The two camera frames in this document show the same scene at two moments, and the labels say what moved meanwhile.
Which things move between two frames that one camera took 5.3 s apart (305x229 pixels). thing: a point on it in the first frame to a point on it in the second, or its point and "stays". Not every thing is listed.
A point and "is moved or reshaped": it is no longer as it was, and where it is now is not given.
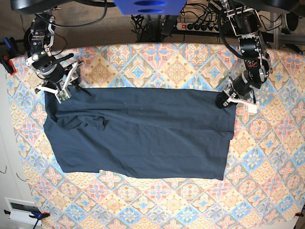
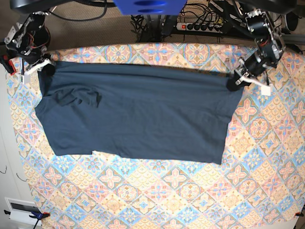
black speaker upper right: (292, 21) stays
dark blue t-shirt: (170, 132) is moved or reshaped
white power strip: (200, 26) stays
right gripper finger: (254, 102) to (267, 79)
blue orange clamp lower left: (37, 215) stays
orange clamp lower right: (299, 213) stays
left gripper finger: (44, 88) to (48, 70)
